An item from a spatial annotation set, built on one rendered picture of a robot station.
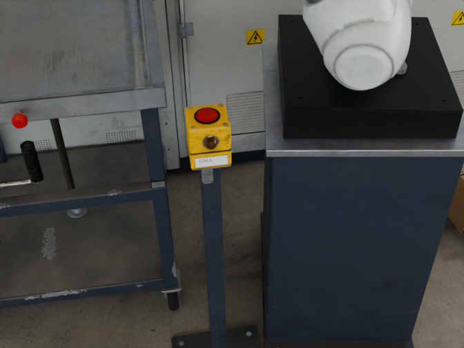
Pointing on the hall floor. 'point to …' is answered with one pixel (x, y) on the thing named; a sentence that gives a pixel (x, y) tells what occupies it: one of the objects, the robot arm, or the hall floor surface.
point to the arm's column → (351, 243)
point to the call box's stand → (215, 277)
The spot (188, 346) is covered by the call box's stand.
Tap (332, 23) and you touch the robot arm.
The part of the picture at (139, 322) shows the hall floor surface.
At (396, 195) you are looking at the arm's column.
